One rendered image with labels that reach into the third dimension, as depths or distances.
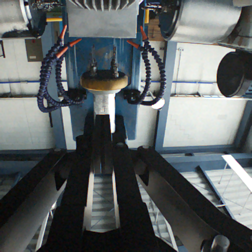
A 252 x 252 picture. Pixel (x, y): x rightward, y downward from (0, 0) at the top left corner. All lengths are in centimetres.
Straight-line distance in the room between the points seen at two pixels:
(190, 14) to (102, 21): 36
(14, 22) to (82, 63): 40
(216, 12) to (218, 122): 715
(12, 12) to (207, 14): 54
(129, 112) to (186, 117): 605
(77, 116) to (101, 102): 30
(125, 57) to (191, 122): 637
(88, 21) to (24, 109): 652
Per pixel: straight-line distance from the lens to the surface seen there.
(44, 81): 67
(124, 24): 31
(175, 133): 718
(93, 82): 67
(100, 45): 92
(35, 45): 609
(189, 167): 695
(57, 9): 485
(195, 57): 644
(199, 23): 64
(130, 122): 103
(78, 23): 31
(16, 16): 63
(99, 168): 16
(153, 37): 569
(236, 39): 74
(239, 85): 80
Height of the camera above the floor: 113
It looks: 28 degrees up
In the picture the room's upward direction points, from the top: 177 degrees counter-clockwise
